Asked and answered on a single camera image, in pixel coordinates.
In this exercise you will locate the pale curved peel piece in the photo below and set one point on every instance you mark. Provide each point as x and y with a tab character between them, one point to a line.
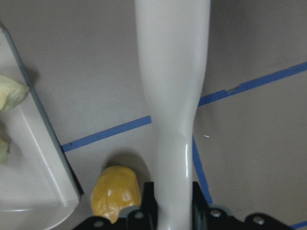
12	93

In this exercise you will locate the beige hand brush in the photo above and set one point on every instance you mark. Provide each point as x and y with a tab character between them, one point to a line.
172	41

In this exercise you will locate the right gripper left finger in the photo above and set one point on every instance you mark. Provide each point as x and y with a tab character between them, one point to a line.
149	205

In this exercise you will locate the yellow potato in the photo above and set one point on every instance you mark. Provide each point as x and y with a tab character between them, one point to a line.
116	189

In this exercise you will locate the yellow-green peel piece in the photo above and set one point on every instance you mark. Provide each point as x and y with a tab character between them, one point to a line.
4	150

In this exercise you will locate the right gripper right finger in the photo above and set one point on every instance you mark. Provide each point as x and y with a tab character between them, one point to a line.
201	218

